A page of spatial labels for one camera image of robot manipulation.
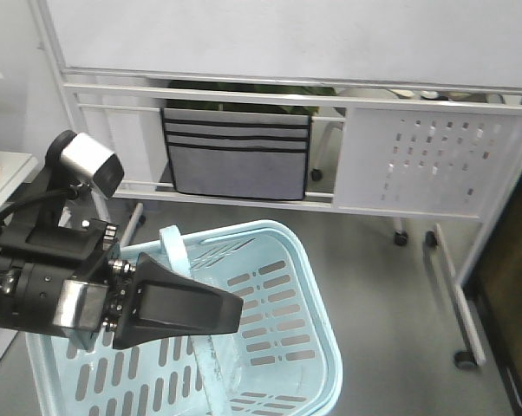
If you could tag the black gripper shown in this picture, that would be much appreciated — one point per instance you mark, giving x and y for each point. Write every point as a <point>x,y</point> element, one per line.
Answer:
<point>72,284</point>

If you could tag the grey fabric pocket organizer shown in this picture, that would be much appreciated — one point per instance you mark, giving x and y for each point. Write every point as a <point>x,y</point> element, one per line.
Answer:
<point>243,155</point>

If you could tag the white rolling whiteboard stand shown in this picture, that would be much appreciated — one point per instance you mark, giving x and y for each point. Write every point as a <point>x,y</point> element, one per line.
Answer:
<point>399,158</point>

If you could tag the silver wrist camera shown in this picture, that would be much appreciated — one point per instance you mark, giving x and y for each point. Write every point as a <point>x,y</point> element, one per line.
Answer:
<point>87,161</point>

